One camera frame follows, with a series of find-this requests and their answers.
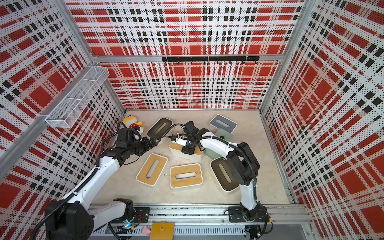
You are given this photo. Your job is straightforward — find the mint green tissue box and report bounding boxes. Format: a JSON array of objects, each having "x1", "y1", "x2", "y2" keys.
[{"x1": 201, "y1": 129, "x2": 233, "y2": 160}]

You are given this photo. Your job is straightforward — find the cream box dark lid front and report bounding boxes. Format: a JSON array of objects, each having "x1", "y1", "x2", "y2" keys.
[{"x1": 210, "y1": 157, "x2": 240, "y2": 193}]

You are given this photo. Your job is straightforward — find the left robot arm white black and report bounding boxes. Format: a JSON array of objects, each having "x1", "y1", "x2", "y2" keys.
[{"x1": 30, "y1": 128, "x2": 159, "y2": 240}]

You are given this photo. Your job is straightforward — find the yellow plush toy red dots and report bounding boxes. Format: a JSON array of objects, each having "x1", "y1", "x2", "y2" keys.
[{"x1": 122, "y1": 115, "x2": 144, "y2": 134}]

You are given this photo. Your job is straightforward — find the white tissue box grey lid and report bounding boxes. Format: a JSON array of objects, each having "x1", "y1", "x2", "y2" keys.
[{"x1": 209, "y1": 114, "x2": 238, "y2": 134}]

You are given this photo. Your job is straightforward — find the yellow block on rail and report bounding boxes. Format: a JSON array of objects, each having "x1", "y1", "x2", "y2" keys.
[{"x1": 150, "y1": 222, "x2": 175, "y2": 240}]

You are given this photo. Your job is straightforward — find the white wire mesh wall basket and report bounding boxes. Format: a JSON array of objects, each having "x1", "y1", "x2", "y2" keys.
[{"x1": 45, "y1": 66, "x2": 109, "y2": 129}]

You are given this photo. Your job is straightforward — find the large white box bamboo lid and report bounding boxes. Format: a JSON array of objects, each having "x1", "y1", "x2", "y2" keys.
[{"x1": 169, "y1": 142, "x2": 203, "y2": 161}]

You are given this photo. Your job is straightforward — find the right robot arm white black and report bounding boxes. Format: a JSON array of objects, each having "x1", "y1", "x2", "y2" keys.
[{"x1": 171, "y1": 121, "x2": 262, "y2": 222}]

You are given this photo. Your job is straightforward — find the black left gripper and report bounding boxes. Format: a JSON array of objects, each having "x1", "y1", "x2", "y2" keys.
[{"x1": 127, "y1": 134, "x2": 161, "y2": 156}]

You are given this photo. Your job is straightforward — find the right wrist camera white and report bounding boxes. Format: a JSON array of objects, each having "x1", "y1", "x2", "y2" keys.
[{"x1": 172, "y1": 137, "x2": 188, "y2": 147}]

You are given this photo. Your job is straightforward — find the black wall hook rail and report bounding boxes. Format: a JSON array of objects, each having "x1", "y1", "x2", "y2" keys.
[{"x1": 162, "y1": 56, "x2": 260, "y2": 63}]

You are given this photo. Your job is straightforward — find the pink small object on rail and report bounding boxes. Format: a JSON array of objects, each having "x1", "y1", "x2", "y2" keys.
[{"x1": 142, "y1": 226, "x2": 152, "y2": 236}]

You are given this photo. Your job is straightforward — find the cream tissue box dark lid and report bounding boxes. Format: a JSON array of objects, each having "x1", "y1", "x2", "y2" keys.
[{"x1": 147, "y1": 118, "x2": 173, "y2": 141}]

